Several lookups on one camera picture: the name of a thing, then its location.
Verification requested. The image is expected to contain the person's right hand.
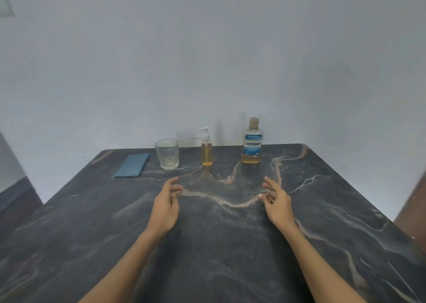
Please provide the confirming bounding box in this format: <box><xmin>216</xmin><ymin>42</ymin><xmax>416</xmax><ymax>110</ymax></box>
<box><xmin>258</xmin><ymin>176</ymin><xmax>296</xmax><ymax>230</ymax></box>

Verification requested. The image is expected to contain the person's left hand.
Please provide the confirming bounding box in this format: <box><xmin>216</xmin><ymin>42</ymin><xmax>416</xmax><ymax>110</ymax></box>
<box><xmin>145</xmin><ymin>177</ymin><xmax>184</xmax><ymax>236</ymax></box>

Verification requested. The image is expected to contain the person's right forearm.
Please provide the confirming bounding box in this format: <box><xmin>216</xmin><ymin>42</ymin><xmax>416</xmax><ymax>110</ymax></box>
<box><xmin>278</xmin><ymin>222</ymin><xmax>367</xmax><ymax>303</ymax></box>

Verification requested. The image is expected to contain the person's left forearm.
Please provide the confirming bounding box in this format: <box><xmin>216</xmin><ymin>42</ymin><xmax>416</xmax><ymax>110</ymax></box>
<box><xmin>79</xmin><ymin>230</ymin><xmax>161</xmax><ymax>303</ymax></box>

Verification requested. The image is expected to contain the folded blue cloth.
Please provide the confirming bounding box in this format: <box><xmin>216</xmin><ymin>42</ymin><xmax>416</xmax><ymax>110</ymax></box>
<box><xmin>112</xmin><ymin>153</ymin><xmax>150</xmax><ymax>179</ymax></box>

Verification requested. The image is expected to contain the clear drinking glass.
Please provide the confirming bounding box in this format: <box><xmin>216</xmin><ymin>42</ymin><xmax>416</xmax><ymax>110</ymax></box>
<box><xmin>155</xmin><ymin>138</ymin><xmax>180</xmax><ymax>170</ymax></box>

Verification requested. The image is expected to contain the amber mouthwash bottle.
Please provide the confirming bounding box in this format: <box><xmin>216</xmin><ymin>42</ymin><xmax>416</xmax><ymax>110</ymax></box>
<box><xmin>241</xmin><ymin>117</ymin><xmax>265</xmax><ymax>164</ymax></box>

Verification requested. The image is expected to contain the amber pump soap bottle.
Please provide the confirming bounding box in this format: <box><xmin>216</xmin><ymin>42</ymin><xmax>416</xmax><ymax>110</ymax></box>
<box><xmin>198</xmin><ymin>127</ymin><xmax>213</xmax><ymax>167</ymax></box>

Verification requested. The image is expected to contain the brown wooden door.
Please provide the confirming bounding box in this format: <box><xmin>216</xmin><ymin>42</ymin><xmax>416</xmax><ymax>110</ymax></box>
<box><xmin>393</xmin><ymin>170</ymin><xmax>426</xmax><ymax>247</ymax></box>

